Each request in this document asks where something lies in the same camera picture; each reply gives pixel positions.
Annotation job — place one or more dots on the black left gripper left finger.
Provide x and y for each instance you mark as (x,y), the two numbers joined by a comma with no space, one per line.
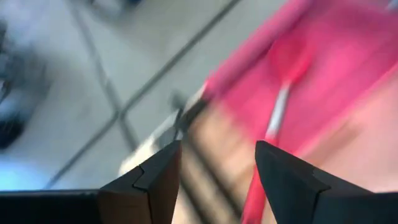
(149,193)

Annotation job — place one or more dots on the red silicone spoon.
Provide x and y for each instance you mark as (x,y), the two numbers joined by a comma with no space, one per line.
(278,109)

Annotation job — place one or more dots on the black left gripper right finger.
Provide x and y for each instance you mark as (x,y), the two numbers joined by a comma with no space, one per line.
(295,193)

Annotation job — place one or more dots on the pink plastic bin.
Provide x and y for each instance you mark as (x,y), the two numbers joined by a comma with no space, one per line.
(342,62)

